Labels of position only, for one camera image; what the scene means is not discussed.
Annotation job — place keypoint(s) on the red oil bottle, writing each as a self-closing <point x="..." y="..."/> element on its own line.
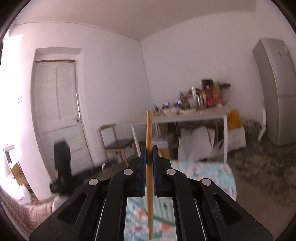
<point x="210" y="97"/>

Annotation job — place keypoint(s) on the silver refrigerator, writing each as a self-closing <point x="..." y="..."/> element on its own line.
<point x="279" y="92"/>

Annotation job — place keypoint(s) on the wooden chopstick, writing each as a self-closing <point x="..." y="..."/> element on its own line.
<point x="149" y="129"/>

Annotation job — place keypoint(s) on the white box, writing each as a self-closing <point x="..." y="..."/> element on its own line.
<point x="237" y="139"/>

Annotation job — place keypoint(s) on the white wall switch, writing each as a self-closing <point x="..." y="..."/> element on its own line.
<point x="19" y="99"/>

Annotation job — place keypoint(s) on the small black device with screen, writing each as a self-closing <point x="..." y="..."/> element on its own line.
<point x="165" y="105"/>

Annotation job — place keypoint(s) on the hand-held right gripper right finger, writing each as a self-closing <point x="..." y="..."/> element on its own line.
<point x="155" y="176"/>

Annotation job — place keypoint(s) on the white pillow bags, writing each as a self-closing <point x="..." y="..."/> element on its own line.
<point x="198" y="143"/>

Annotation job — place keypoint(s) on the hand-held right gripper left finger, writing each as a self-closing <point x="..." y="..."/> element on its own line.
<point x="143" y="176"/>

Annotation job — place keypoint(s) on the small cardboard box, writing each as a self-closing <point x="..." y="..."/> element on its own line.
<point x="18" y="172"/>

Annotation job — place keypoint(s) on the wooden chair with dark seat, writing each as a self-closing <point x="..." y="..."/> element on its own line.
<point x="118" y="143"/>

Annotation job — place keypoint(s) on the floral light blue blanket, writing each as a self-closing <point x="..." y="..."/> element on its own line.
<point x="208" y="176"/>

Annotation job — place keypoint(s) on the white bag with red print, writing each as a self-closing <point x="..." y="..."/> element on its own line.
<point x="23" y="197"/>

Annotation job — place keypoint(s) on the metal cups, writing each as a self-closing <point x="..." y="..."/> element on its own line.
<point x="198" y="99"/>

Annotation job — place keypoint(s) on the white panel door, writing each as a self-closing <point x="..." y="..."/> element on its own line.
<point x="57" y="111"/>

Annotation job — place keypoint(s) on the pink patterned cloth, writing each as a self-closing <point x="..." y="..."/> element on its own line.
<point x="20" y="215"/>

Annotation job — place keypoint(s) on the yellow bag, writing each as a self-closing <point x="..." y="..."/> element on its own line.
<point x="234" y="120"/>

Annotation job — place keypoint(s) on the mint green plastic utensil holder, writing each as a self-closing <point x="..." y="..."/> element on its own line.
<point x="164" y="208"/>

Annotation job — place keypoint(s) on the white-legged table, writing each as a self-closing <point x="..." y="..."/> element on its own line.
<point x="196" y="114"/>

